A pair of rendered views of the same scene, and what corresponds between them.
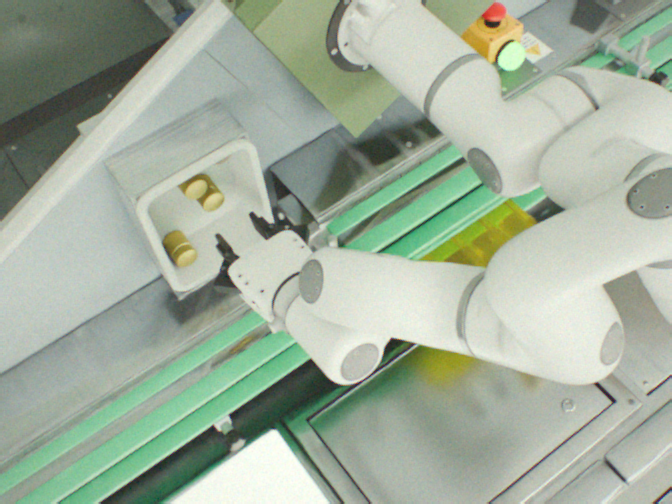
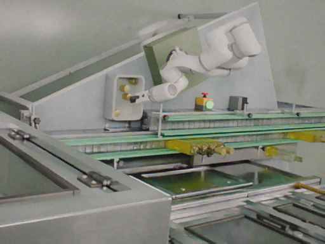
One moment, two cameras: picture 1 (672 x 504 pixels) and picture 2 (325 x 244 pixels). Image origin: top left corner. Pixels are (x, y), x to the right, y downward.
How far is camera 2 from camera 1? 1.61 m
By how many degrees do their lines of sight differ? 48
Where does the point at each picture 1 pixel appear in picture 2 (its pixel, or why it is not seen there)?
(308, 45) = (162, 58)
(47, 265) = (81, 97)
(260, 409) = not seen: hidden behind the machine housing
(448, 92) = not seen: hidden behind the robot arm
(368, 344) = (174, 86)
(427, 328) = (191, 61)
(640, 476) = (252, 192)
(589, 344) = (225, 42)
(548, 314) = (216, 32)
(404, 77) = not seen: hidden behind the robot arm
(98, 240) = (95, 100)
